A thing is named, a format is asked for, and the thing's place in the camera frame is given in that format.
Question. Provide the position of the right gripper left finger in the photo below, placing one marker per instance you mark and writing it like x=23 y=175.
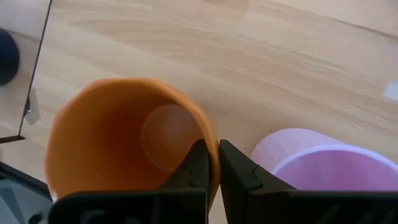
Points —
x=192 y=168

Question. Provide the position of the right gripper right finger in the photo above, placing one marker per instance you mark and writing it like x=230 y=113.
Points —
x=242 y=177

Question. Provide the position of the orange plastic cup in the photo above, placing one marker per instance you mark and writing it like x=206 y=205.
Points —
x=109 y=140

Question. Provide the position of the pink plastic mug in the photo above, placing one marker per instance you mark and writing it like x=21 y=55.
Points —
x=326 y=168

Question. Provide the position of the black table frame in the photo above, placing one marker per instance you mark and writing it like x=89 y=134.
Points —
x=25 y=180

